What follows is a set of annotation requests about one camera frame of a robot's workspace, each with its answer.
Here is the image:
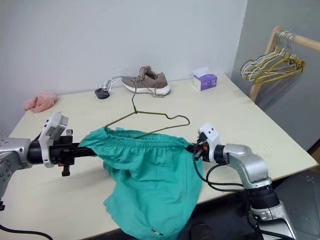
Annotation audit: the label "wooden clothes rack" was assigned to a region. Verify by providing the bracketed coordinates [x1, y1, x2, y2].
[249, 25, 320, 102]

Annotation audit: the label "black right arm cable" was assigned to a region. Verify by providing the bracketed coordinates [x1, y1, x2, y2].
[192, 152, 251, 194]

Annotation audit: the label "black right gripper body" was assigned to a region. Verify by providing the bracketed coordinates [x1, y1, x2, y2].
[193, 134, 210, 161]

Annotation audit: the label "pink fluffy slipper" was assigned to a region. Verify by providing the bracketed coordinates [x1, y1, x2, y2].
[23, 91, 58, 114]

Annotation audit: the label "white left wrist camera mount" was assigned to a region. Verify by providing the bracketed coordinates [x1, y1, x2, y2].
[37, 111, 70, 169]

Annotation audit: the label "brown sneaker with white sole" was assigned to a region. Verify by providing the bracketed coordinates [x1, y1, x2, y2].
[121, 65, 172, 99]

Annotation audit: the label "bunch of hangers on rack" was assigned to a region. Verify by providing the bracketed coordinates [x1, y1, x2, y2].
[251, 29, 307, 83]

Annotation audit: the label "olive wire hanger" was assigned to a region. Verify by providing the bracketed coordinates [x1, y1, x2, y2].
[104, 75, 191, 140]

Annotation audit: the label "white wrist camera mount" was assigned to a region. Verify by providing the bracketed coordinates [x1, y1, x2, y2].
[37, 111, 70, 169]
[197, 122, 221, 162]

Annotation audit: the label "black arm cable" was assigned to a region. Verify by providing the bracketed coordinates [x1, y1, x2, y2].
[0, 223, 54, 240]
[192, 152, 251, 194]

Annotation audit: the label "green shorts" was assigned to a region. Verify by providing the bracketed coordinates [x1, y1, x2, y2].
[79, 126, 204, 240]

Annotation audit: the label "white wire hanger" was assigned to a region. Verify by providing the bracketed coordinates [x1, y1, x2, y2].
[240, 29, 293, 80]

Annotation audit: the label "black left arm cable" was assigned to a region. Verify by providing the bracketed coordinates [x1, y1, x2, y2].
[0, 223, 54, 240]

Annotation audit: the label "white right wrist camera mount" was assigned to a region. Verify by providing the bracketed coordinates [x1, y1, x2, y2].
[197, 122, 221, 162]

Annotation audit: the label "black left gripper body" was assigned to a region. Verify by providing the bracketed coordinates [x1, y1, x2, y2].
[49, 128, 81, 177]

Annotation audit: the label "purple tissue box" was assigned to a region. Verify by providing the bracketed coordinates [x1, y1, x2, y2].
[192, 66, 219, 92]

